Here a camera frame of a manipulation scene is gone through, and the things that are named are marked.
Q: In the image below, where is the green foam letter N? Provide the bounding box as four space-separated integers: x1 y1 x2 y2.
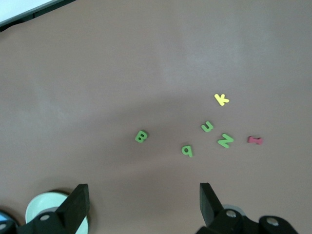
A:
217 133 234 149

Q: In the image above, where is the yellow foam letter K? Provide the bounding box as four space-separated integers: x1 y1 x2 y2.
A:
214 93 230 107

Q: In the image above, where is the green round plate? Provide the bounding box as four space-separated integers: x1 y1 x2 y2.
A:
25 192 90 234

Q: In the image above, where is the brown table cover sheet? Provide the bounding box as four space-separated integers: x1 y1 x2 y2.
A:
0 0 312 234

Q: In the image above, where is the green foam letter B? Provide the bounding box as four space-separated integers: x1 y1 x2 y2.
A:
134 130 148 144

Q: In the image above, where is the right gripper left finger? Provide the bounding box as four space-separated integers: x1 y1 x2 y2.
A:
0 183 90 234

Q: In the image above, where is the black table edge rail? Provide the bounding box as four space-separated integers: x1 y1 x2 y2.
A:
0 0 78 32

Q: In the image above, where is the red foam letter I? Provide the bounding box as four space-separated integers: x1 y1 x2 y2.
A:
247 136 264 145

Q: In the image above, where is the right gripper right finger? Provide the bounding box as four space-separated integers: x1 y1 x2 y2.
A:
195 182 300 234

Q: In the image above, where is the green foam letter q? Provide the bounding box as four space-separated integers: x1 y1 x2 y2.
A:
181 144 193 158

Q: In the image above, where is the green foam letter u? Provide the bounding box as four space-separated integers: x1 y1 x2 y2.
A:
201 121 215 133

